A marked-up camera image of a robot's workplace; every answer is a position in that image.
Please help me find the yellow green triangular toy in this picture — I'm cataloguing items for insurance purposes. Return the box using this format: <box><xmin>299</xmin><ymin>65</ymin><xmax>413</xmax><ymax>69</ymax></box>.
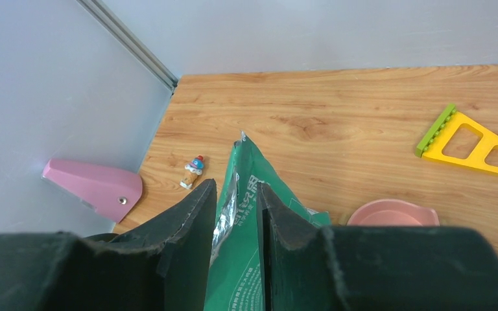
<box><xmin>414</xmin><ymin>104</ymin><xmax>498</xmax><ymax>176</ymax></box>

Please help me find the green dog food bag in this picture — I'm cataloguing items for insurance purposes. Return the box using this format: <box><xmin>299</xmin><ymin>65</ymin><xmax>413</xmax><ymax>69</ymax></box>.
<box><xmin>204</xmin><ymin>133</ymin><xmax>331</xmax><ymax>311</ymax></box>

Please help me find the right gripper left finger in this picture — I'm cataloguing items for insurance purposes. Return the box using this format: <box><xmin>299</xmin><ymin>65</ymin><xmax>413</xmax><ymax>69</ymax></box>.
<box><xmin>0</xmin><ymin>179</ymin><xmax>217</xmax><ymax>310</ymax></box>

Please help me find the small colourful figurine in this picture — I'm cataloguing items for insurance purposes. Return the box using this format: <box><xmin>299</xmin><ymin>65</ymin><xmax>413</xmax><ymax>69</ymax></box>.
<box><xmin>180</xmin><ymin>155</ymin><xmax>204</xmax><ymax>189</ymax></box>

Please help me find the pink pet bowl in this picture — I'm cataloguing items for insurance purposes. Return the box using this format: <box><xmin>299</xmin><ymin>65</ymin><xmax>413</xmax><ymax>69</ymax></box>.
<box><xmin>346</xmin><ymin>199</ymin><xmax>440</xmax><ymax>226</ymax></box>

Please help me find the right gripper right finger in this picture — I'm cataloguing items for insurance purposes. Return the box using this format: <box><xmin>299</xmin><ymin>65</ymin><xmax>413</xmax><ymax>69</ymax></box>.
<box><xmin>256</xmin><ymin>183</ymin><xmax>498</xmax><ymax>310</ymax></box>

